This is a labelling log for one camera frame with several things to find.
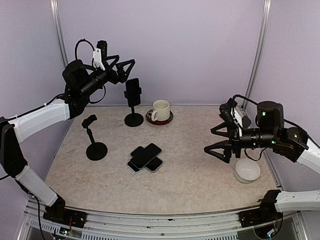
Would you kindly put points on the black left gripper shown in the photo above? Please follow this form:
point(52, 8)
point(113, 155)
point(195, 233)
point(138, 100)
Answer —
point(121, 76)

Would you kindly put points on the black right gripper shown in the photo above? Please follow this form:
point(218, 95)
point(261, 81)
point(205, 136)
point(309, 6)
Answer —
point(234, 134)

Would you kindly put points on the white bowl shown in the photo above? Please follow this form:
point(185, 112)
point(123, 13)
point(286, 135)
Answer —
point(247, 171)

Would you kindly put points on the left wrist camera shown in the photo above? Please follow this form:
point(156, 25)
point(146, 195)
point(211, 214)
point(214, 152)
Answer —
point(99, 53)

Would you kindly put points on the light blue bottom phone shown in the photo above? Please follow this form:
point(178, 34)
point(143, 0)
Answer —
point(134, 168)

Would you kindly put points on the tall black clamp phone stand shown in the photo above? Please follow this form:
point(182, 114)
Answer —
point(133, 119)

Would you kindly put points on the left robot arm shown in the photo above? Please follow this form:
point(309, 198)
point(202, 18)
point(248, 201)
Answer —
point(17, 130)

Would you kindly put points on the white ceramic mug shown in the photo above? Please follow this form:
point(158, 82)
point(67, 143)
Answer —
point(160, 111)

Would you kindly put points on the black plate phone stand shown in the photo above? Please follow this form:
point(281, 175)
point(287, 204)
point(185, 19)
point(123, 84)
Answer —
point(245, 120)

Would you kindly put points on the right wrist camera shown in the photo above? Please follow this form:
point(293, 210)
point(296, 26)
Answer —
point(231, 117)

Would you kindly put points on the black phone crossing stack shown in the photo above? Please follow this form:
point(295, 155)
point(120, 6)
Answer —
point(143, 155)

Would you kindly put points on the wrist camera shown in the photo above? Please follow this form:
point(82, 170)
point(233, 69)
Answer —
point(99, 53)
point(231, 117)

